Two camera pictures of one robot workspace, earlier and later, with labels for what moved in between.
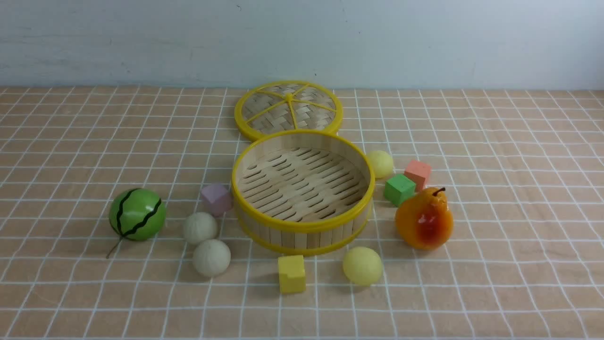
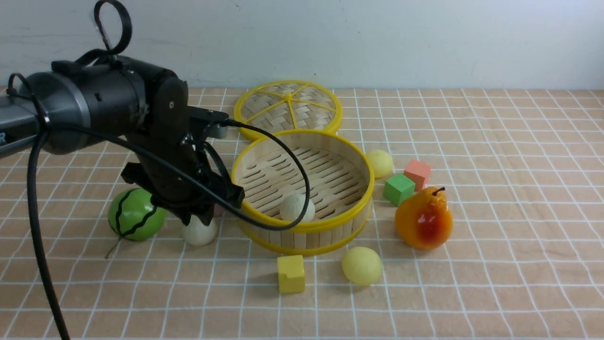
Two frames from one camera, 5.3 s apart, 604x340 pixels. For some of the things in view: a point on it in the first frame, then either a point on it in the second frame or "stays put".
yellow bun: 382,163 stays put
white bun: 211,257 -> 291,206
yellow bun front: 362,266 stays put
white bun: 199,226 stays put
